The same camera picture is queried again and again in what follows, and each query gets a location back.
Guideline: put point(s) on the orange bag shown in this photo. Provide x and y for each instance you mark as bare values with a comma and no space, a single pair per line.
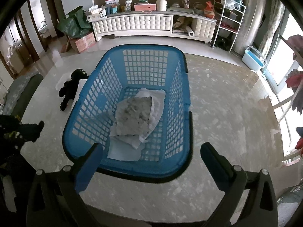
209,10

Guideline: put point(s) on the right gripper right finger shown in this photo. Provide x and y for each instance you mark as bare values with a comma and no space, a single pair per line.
218,166

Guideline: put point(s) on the pink drawer box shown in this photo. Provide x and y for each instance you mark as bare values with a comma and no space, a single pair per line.
145,7

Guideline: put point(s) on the grey stained rag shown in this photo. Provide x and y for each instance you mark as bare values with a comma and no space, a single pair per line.
132,116

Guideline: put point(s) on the white quilted towel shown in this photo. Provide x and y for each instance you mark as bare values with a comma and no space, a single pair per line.
157,108

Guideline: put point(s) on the blue plastic laundry basket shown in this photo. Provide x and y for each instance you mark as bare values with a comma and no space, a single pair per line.
120,74

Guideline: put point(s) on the white blue cooler box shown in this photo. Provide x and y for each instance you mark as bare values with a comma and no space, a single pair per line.
254,59

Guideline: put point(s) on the white metal shelf rack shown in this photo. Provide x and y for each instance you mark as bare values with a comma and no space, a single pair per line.
229,15

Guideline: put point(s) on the white paper roll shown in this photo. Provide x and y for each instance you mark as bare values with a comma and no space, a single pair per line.
189,31

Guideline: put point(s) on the green plastic bag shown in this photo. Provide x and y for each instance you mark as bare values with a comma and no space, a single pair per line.
75,24

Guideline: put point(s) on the white cloth stack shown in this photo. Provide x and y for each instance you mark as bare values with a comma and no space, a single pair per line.
79,89

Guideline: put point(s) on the cream ceramic jar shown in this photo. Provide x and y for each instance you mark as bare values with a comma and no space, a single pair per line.
161,5

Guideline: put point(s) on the grey upholstered chair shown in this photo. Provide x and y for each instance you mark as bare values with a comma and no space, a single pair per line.
20,93

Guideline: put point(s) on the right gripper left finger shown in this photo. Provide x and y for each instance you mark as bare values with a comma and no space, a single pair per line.
86,165

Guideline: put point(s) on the white tufted tv cabinet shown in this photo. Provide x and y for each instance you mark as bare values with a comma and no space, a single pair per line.
161,23

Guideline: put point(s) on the cardboard box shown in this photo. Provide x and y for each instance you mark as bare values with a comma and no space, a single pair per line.
81,44

